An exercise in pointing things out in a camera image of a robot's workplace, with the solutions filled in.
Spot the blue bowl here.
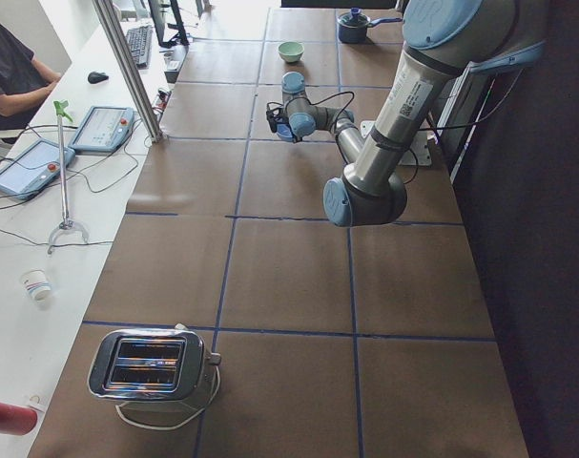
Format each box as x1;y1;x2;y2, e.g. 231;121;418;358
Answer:
277;124;293;142

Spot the green bowl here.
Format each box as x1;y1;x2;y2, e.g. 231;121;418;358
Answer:
278;41;304;64

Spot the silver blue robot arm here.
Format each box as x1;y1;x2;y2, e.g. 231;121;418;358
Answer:
266;0;549;227

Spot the white mounting pillar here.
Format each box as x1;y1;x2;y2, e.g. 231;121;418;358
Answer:
359;120;432;167

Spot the blue saucepan with glass lid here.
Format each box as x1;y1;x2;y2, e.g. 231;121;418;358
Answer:
337;8;403;44

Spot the far orange connector block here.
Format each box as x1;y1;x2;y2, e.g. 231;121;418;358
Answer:
153;88;172;111

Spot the black keyboard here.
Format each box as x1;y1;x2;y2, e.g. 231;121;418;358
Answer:
125;26;153;69

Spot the far blue teach pendant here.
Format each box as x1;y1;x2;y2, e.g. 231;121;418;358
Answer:
69;106;134;156

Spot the blue teach pendant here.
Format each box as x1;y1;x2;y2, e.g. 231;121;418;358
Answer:
69;106;134;156
0;138;61;200

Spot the black monitor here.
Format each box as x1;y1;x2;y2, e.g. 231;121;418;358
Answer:
148;0;189;49

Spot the black computer mouse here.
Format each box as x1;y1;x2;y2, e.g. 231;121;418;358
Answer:
87;72;109;84

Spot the reacher grabber stick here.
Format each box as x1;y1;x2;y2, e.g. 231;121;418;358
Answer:
47;100;89;255

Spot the silver toaster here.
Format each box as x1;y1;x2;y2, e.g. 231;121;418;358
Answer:
88;325;221;413

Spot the near blue teach pendant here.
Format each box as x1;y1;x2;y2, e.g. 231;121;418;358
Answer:
0;138;61;200

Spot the person in black shirt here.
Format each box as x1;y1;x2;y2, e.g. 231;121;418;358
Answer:
0;24;61;130

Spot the paper cup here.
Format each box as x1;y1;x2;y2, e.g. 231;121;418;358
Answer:
20;269;52;302

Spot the red cylinder bottle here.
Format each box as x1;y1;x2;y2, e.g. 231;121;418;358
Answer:
0;402;38;436

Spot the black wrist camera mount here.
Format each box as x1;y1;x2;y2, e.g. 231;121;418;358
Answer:
266;101;287;134

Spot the black camera cable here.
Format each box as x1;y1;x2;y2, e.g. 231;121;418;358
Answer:
305;90;509;184

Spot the aluminium frame post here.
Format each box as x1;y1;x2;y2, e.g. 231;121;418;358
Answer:
93;0;163;143

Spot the white toaster cord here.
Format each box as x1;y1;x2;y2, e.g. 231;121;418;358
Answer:
114;366;222;431

